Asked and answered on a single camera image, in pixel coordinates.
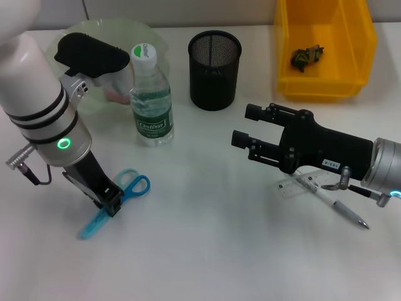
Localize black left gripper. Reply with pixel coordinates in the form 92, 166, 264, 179
62, 152, 125, 218

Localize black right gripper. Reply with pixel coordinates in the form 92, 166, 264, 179
231, 103, 375, 181

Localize blue scissors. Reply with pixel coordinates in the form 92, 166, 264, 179
78, 169, 151, 240

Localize transparent plastic ruler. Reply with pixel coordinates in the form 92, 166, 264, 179
271, 171, 342, 199

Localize clear green-label water bottle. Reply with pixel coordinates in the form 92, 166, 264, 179
130, 43, 175, 148

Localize green plastic wrapper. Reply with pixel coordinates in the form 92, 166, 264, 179
289, 45, 325, 73

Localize pink peach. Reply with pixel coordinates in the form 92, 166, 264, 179
105, 84, 132, 103

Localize white grey pen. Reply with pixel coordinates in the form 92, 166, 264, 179
291, 171, 370, 230

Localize black mesh pen cup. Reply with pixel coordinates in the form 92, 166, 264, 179
187, 30, 242, 112

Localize pale green glass fruit plate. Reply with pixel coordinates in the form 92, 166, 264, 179
43, 18, 172, 115

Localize left gripper silver connector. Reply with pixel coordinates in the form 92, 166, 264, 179
5, 144, 34, 170

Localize yellow plastic bin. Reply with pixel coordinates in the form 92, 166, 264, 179
274, 0, 378, 102

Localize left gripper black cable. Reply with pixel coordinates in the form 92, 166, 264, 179
17, 162, 53, 186

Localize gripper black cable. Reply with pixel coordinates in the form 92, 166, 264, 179
321, 183, 392, 208
17, 162, 53, 186

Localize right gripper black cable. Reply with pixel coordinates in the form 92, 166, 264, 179
321, 183, 392, 208

